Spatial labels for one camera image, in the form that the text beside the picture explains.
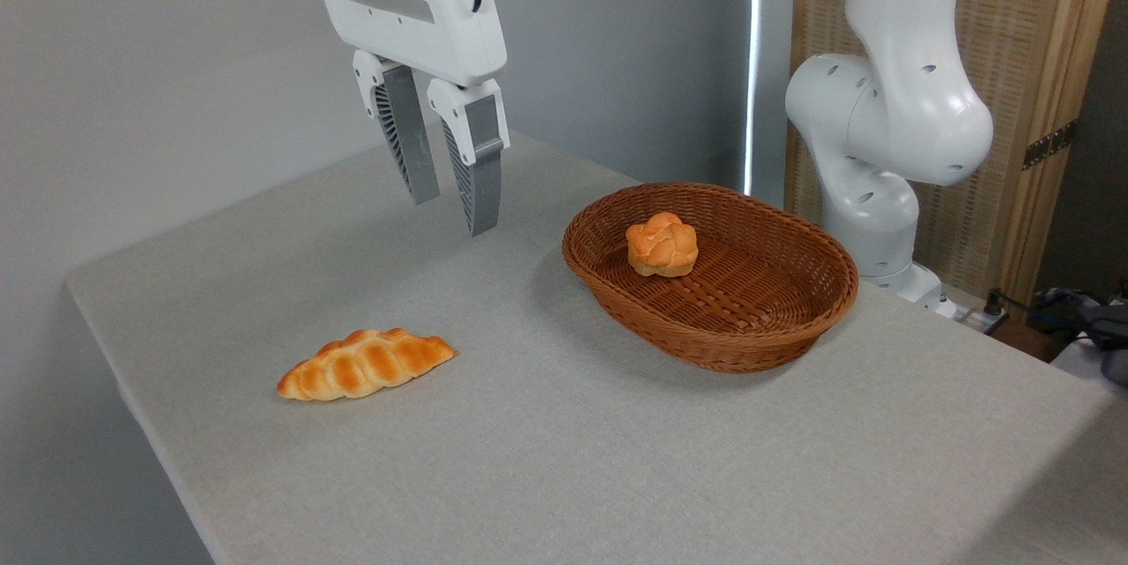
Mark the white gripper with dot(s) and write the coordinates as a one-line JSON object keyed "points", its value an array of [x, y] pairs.
{"points": [[414, 27]]}

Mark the long braided bread loaf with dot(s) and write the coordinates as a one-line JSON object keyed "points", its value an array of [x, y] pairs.
{"points": [[366, 364]]}

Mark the round knotted bread bun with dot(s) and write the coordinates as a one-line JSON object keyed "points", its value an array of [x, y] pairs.
{"points": [[661, 246]]}

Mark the brown wicker oval basket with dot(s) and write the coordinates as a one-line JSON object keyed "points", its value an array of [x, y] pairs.
{"points": [[749, 318]]}

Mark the grey fabric tablecloth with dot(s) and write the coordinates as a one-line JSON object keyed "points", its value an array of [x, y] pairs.
{"points": [[529, 459]]}

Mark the black power plug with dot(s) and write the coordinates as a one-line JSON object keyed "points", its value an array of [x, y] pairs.
{"points": [[994, 305]]}

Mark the wooden rattan folding screen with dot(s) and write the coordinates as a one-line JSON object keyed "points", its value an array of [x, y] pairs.
{"points": [[1022, 18]]}

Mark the metal screen hinge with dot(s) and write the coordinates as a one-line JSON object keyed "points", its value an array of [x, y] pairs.
{"points": [[1049, 144]]}

